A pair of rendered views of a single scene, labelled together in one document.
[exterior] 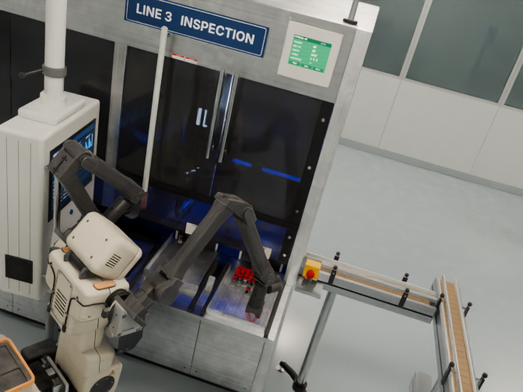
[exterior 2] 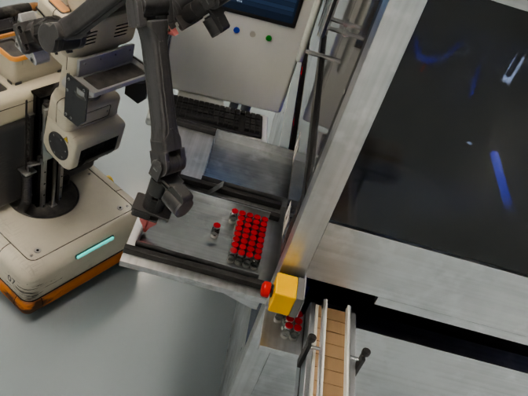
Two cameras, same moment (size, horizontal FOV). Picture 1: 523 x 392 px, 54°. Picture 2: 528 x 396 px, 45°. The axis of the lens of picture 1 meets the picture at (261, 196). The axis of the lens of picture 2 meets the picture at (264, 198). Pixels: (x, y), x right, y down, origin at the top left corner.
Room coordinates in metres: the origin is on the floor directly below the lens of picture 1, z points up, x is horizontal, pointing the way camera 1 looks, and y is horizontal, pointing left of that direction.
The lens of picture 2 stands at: (1.70, -1.35, 2.16)
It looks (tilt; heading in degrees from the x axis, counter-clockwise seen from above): 40 degrees down; 78
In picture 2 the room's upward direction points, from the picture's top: 19 degrees clockwise
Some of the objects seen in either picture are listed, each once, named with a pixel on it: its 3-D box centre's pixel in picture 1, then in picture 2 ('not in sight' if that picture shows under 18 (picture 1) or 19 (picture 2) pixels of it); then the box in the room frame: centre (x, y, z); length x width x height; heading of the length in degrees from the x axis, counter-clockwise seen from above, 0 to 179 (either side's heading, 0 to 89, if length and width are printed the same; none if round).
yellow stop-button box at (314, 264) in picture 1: (311, 268); (285, 295); (2.06, -0.32, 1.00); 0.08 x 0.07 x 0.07; 173
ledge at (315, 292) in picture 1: (309, 285); (287, 333); (2.10, -0.34, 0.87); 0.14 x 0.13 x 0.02; 173
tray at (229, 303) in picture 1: (245, 296); (206, 229); (1.86, -0.04, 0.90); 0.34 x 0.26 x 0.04; 172
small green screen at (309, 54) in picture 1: (309, 54); not in sight; (2.06, -0.05, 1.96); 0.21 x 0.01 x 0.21; 83
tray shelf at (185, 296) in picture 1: (212, 284); (228, 203); (1.92, 0.12, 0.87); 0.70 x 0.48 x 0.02; 83
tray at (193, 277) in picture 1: (184, 260); (259, 169); (2.01, 0.29, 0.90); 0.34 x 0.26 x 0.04; 173
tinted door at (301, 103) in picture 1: (268, 153); (351, 50); (2.08, 0.02, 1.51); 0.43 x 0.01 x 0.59; 83
